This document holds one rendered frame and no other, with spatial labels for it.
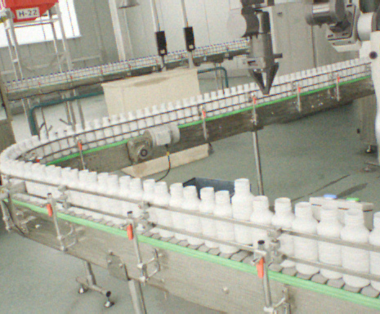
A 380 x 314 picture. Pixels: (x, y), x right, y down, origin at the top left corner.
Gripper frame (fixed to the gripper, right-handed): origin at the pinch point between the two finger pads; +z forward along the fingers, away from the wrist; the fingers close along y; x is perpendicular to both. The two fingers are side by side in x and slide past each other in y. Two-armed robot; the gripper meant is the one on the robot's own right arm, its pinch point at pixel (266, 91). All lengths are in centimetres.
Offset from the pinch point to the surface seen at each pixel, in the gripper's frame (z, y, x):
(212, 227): 33.9, 15.6, -11.2
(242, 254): 40.3, 15.1, -2.5
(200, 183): 48, -44, -67
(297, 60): 37, -561, -282
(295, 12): -37, -564, -281
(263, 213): 26.9, 15.7, 5.8
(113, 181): 25, 15, -52
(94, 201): 34, 16, -64
